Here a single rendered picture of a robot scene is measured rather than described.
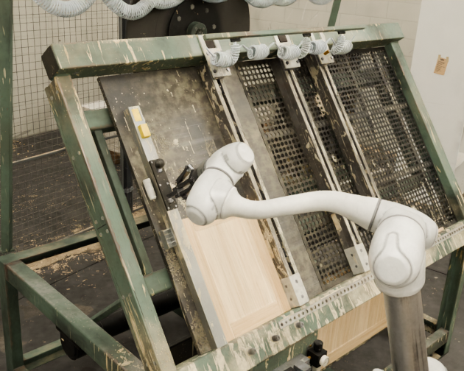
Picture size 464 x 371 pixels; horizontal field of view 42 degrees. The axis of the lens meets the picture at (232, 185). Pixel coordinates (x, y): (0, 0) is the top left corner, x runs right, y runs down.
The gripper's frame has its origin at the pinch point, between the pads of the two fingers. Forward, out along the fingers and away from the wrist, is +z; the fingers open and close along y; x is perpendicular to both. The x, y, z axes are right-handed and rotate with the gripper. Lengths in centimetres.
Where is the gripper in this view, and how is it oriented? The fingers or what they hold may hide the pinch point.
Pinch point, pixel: (174, 193)
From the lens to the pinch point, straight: 214.3
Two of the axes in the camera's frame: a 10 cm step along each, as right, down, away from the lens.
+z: -5.9, 3.0, 7.5
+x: 7.3, -2.1, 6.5
